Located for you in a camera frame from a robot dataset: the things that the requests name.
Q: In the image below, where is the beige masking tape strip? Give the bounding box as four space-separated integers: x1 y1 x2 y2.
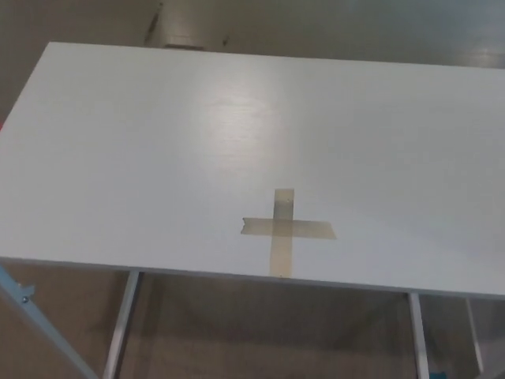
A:
269 188 296 277
241 216 338 241

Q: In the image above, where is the white metal table leg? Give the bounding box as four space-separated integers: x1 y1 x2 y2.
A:
466 298 485 373
408 292 430 379
103 270 140 379

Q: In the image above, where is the light blue metal bar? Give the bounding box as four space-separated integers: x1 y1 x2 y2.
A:
0 263 98 379

